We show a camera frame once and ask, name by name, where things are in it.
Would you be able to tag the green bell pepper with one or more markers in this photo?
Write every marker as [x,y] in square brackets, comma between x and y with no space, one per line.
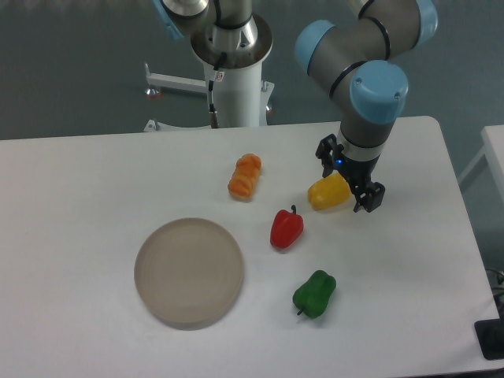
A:
[313,296]

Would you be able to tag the red bell pepper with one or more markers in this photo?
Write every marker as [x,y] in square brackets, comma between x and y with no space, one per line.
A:
[287,226]

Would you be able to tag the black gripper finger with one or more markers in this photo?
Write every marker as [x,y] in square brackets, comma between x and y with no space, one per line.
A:
[330,153]
[368,196]

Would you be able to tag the yellow bell pepper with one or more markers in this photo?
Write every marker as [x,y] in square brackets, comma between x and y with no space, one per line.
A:
[330,191]

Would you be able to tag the black box at table edge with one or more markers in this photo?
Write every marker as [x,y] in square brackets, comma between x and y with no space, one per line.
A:
[490,337]

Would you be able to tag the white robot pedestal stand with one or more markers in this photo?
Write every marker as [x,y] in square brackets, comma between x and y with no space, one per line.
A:
[237,95]

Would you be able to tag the orange bell pepper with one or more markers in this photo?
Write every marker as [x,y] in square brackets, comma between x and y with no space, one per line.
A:
[242,184]

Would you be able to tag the round beige plate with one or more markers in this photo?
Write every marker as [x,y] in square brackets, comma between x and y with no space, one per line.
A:
[189,272]

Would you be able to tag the white side table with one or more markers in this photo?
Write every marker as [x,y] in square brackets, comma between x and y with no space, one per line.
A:
[490,155]

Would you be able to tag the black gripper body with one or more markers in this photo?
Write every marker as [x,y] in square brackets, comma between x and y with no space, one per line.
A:
[356,173]

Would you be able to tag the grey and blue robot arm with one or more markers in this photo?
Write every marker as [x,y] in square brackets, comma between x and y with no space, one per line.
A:
[351,65]

